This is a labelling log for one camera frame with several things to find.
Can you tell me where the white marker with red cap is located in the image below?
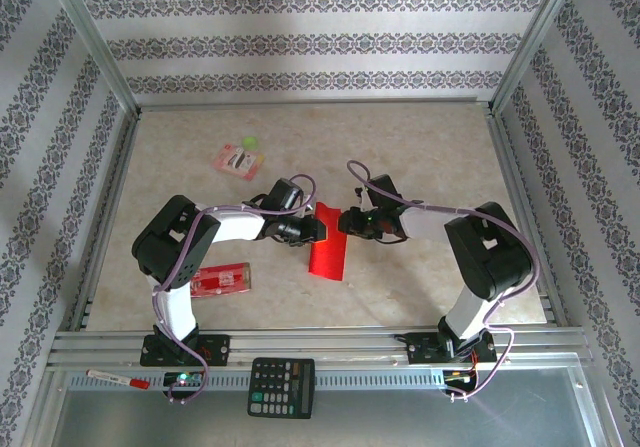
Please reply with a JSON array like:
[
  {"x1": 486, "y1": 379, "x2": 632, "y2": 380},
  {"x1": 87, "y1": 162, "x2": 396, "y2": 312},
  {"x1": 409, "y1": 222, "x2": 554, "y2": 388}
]
[{"x1": 85, "y1": 368, "x2": 151, "y2": 391}]

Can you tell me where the slotted grey cable duct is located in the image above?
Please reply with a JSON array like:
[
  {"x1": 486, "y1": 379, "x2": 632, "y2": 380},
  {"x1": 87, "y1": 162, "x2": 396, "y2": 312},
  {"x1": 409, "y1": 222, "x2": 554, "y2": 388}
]
[{"x1": 67, "y1": 366, "x2": 576, "y2": 393}]

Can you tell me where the long aluminium base rail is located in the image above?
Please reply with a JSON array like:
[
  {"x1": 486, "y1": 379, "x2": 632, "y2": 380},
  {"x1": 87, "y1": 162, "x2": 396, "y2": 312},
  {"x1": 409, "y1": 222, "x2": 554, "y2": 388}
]
[{"x1": 47, "y1": 327, "x2": 594, "y2": 368}]

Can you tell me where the black calculator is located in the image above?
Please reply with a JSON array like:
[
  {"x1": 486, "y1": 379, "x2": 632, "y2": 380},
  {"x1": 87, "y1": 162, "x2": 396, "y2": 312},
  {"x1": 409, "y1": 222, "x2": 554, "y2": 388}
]
[{"x1": 247, "y1": 356, "x2": 317, "y2": 421}]

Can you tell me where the controller board with green light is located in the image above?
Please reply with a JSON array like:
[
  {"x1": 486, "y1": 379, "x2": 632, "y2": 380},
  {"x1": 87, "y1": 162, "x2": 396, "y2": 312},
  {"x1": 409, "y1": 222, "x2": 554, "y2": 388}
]
[{"x1": 163, "y1": 370, "x2": 205, "y2": 388}]

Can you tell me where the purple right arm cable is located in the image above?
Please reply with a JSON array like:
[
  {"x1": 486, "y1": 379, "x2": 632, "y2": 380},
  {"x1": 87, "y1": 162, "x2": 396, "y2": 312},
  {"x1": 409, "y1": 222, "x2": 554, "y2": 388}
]
[{"x1": 347, "y1": 160, "x2": 541, "y2": 402}]

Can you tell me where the aluminium frame post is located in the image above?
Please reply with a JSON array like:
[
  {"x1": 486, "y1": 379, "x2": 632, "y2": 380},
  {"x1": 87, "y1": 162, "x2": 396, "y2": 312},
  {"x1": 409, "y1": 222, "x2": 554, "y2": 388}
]
[
  {"x1": 489, "y1": 0, "x2": 594, "y2": 118},
  {"x1": 42, "y1": 0, "x2": 144, "y2": 118}
]

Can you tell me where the controller board with coloured wires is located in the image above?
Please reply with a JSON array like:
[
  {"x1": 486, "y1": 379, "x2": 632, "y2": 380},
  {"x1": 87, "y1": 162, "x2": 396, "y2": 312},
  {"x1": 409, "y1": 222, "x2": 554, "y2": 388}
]
[{"x1": 442, "y1": 366, "x2": 480, "y2": 387}]

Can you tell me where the pink blister pack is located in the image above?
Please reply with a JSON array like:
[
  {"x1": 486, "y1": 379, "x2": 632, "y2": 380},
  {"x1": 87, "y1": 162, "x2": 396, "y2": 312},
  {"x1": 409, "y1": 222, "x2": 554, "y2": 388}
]
[{"x1": 211, "y1": 141, "x2": 265, "y2": 182}]

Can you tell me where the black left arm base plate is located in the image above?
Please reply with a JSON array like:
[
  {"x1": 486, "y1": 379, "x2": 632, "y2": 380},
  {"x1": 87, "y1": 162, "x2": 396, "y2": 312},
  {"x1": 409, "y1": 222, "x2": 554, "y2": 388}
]
[{"x1": 139, "y1": 333, "x2": 232, "y2": 368}]

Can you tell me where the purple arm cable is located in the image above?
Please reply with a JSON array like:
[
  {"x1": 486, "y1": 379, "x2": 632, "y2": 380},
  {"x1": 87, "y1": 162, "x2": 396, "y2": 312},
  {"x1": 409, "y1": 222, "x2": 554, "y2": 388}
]
[
  {"x1": 149, "y1": 173, "x2": 320, "y2": 406},
  {"x1": 347, "y1": 160, "x2": 541, "y2": 402}
]

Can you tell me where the grey metal sheet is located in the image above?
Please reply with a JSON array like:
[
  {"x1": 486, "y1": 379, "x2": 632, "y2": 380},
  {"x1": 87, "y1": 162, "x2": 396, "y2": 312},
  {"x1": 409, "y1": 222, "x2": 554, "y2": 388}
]
[{"x1": 49, "y1": 389, "x2": 604, "y2": 447}]

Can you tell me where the aluminium rail along wall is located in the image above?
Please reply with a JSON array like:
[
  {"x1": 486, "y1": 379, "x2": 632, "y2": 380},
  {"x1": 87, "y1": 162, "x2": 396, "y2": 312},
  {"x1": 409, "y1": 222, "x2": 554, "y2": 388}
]
[{"x1": 135, "y1": 96, "x2": 496, "y2": 113}]

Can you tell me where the red clear-lidded package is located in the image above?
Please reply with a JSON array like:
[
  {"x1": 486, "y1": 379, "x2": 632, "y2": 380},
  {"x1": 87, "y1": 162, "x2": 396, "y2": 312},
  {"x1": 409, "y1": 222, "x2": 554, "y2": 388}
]
[{"x1": 191, "y1": 261, "x2": 254, "y2": 300}]

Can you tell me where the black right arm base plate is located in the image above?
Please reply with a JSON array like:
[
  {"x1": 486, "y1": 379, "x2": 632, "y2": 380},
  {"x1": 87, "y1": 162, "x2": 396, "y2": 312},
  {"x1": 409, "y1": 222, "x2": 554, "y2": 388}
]
[{"x1": 405, "y1": 331, "x2": 499, "y2": 367}]

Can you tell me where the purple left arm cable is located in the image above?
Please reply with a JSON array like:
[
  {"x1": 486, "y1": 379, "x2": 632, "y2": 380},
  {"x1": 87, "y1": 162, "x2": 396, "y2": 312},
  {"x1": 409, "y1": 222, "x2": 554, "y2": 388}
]
[{"x1": 149, "y1": 173, "x2": 320, "y2": 406}]

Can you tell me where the aluminium side rail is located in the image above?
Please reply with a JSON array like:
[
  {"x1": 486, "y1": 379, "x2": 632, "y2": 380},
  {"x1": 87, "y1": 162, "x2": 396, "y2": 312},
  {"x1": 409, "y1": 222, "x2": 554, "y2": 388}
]
[
  {"x1": 485, "y1": 109, "x2": 570, "y2": 329},
  {"x1": 67, "y1": 109, "x2": 144, "y2": 332}
]

